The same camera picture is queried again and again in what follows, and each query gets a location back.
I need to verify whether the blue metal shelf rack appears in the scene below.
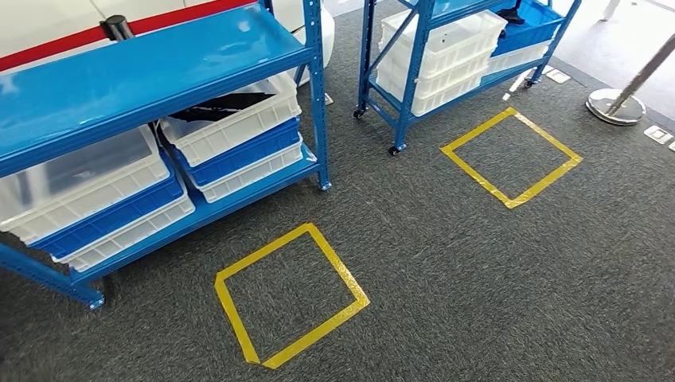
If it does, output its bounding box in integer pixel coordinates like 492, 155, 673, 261
0, 0, 334, 311
353, 0, 583, 157

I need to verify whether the black plastic part in crate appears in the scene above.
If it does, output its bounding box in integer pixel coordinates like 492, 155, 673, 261
168, 92, 279, 124
494, 5, 528, 41

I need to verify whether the yellow floor tape square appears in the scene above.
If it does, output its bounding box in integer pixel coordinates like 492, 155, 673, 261
213, 222, 372, 371
439, 106, 584, 210

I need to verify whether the black stanchion post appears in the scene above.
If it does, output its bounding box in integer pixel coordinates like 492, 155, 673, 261
99, 14, 136, 43

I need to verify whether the silver stanchion post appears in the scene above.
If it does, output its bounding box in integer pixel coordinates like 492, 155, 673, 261
584, 32, 675, 127

